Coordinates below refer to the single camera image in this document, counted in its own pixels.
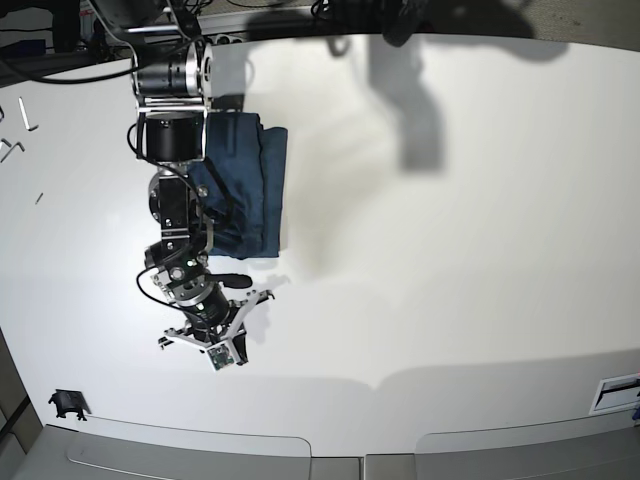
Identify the right grey chair back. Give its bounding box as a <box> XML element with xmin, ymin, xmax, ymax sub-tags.
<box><xmin>362</xmin><ymin>412</ymin><xmax>639</xmax><ymax>479</ymax></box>

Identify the black plastic clip part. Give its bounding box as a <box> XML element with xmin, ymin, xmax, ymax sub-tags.
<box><xmin>48</xmin><ymin>389</ymin><xmax>91</xmax><ymax>421</ymax></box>

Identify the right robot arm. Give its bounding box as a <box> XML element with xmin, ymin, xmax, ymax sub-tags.
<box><xmin>91</xmin><ymin>1</ymin><xmax>265</xmax><ymax>371</ymax></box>

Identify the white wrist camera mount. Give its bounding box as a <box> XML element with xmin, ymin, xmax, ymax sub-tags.
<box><xmin>158</xmin><ymin>290</ymin><xmax>275</xmax><ymax>371</ymax></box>

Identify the blue T-shirt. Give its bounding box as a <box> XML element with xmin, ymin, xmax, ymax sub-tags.
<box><xmin>189</xmin><ymin>112</ymin><xmax>288</xmax><ymax>260</ymax></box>

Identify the long silver hex key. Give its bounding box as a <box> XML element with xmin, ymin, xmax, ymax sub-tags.
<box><xmin>18</xmin><ymin>97</ymin><xmax>39</xmax><ymax>132</ymax></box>

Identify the blue box in background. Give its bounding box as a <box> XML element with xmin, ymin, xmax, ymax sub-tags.
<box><xmin>1</xmin><ymin>38</ymin><xmax>47</xmax><ymax>59</ymax></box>

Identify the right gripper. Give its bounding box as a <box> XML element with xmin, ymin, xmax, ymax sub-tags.
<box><xmin>184</xmin><ymin>287</ymin><xmax>248</xmax><ymax>366</ymax></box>

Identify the silver hex key pair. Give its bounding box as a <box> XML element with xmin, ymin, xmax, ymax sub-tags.
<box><xmin>0</xmin><ymin>138</ymin><xmax>25</xmax><ymax>163</ymax></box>

